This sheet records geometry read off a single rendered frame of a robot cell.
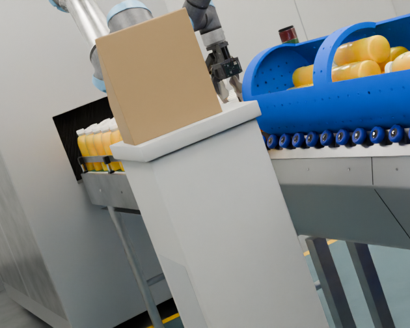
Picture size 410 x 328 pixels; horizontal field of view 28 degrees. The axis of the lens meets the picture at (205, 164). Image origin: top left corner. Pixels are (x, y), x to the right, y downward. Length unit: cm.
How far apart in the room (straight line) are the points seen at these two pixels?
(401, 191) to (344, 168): 23
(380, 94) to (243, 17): 530
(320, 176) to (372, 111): 36
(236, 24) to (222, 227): 526
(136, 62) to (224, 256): 52
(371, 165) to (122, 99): 65
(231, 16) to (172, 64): 519
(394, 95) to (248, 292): 60
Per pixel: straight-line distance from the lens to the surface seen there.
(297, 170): 242
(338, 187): 225
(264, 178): 203
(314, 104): 219
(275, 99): 234
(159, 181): 194
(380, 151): 208
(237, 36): 717
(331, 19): 758
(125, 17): 217
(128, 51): 197
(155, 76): 198
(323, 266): 262
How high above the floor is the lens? 135
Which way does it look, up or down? 9 degrees down
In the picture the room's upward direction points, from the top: 20 degrees counter-clockwise
